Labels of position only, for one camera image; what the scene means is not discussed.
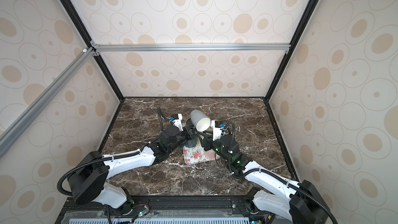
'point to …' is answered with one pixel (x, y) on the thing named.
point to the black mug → (188, 123)
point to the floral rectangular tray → (194, 155)
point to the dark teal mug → (190, 143)
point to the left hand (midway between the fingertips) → (203, 126)
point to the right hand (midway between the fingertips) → (206, 131)
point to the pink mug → (210, 154)
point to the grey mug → (201, 121)
